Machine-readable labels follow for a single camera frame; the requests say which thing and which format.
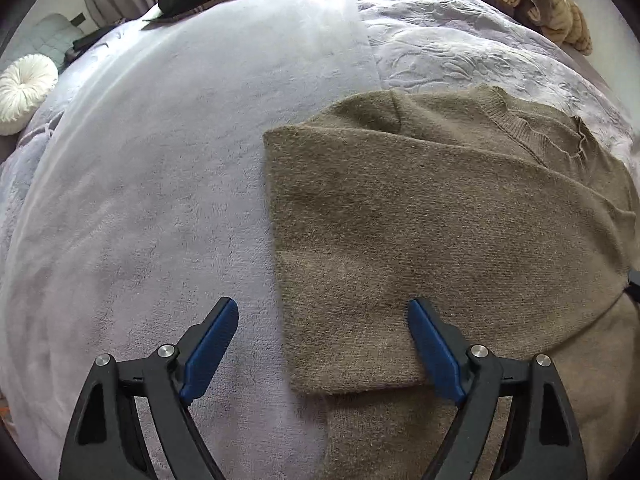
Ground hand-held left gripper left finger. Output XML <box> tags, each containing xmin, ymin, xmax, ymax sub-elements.
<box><xmin>59</xmin><ymin>297</ymin><xmax>240</xmax><ymax>480</ymax></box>

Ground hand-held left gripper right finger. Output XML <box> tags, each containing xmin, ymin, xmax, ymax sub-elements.
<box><xmin>407</xmin><ymin>298</ymin><xmax>588</xmax><ymax>480</ymax></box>

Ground olive brown knit sweater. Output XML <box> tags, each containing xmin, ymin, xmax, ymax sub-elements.
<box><xmin>263</xmin><ymin>85</ymin><xmax>640</xmax><ymax>480</ymax></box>

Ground lavender fleece blanket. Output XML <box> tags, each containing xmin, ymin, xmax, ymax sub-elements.
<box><xmin>0</xmin><ymin>0</ymin><xmax>381</xmax><ymax>480</ymax></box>

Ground cream striped garment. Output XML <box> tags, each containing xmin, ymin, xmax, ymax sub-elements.
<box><xmin>465</xmin><ymin>0</ymin><xmax>593</xmax><ymax>56</ymax></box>

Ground embossed lavender bedspread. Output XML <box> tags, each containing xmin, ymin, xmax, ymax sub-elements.
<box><xmin>347</xmin><ymin>0</ymin><xmax>640</xmax><ymax>161</ymax></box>

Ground white round pleated pillow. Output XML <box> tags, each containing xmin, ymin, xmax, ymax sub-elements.
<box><xmin>0</xmin><ymin>55</ymin><xmax>60</xmax><ymax>136</ymax></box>

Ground pale grey quilted chair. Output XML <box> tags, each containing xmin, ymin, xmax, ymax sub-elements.
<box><xmin>20</xmin><ymin>12</ymin><xmax>108</xmax><ymax>73</ymax></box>

